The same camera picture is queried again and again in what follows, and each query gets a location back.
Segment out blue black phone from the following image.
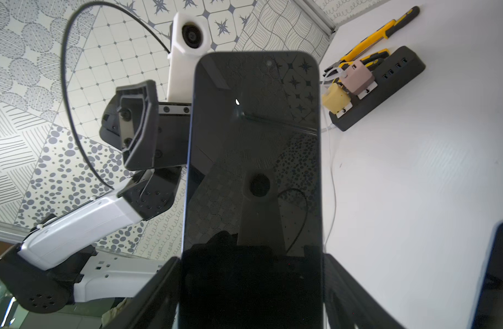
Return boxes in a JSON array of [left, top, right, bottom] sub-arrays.
[[177, 52, 324, 328]]

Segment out black power strip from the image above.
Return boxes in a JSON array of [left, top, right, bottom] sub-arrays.
[[329, 46, 426, 132]]

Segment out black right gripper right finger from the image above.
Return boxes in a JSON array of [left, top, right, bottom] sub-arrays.
[[324, 254, 403, 329]]

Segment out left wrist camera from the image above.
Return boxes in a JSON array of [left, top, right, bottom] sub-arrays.
[[167, 12, 212, 104]]

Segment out yellow black pliers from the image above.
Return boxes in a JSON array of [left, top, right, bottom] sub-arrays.
[[324, 5, 420, 78]]

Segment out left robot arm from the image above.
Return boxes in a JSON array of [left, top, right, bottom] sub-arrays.
[[0, 80, 193, 314]]

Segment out green case phone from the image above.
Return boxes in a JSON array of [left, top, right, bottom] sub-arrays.
[[470, 222, 503, 328]]

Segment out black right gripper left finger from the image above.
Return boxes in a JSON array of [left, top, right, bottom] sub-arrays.
[[106, 257, 181, 329]]

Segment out pink usb charger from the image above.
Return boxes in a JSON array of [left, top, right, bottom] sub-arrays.
[[341, 60, 378, 100]]

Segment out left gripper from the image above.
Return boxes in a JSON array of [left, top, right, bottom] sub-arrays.
[[99, 80, 190, 171]]

